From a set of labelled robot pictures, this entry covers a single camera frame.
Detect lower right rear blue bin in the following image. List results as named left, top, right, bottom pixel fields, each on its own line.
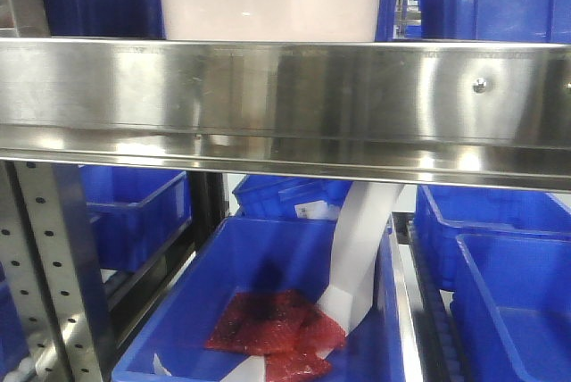
left=414, top=186, right=570, bottom=291

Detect red bubble wrap bags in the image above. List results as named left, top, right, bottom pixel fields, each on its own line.
left=204, top=289, right=346, bottom=381

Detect perforated steel shelf upright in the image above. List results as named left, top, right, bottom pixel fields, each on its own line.
left=1, top=161, right=116, bottom=381

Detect lower left blue bin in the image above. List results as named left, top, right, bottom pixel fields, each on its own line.
left=79, top=165, right=192, bottom=272

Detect stainless steel shelf beam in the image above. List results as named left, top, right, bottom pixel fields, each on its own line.
left=1, top=38, right=570, bottom=191

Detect lower rear centre blue bin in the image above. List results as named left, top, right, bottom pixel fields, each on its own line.
left=233, top=175, right=352, bottom=220

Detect lower right front blue bin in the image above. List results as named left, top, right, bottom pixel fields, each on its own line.
left=451, top=235, right=570, bottom=381

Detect white paper strip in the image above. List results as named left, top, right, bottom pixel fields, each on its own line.
left=153, top=181, right=405, bottom=382

